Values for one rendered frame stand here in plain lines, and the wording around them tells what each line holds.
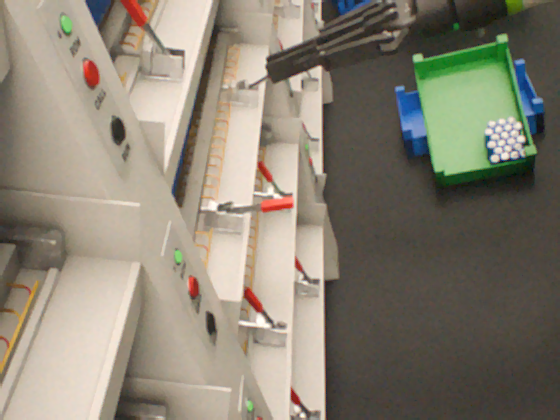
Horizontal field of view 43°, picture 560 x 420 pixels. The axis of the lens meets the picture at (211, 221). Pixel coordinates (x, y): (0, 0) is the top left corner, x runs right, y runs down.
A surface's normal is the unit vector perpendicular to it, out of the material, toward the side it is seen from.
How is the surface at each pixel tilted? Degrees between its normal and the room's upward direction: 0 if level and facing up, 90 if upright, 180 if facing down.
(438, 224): 0
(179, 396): 90
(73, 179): 90
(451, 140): 28
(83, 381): 21
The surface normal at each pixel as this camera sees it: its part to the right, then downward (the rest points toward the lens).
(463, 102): -0.33, -0.36
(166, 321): -0.11, 0.65
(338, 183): -0.31, -0.74
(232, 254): 0.05, -0.76
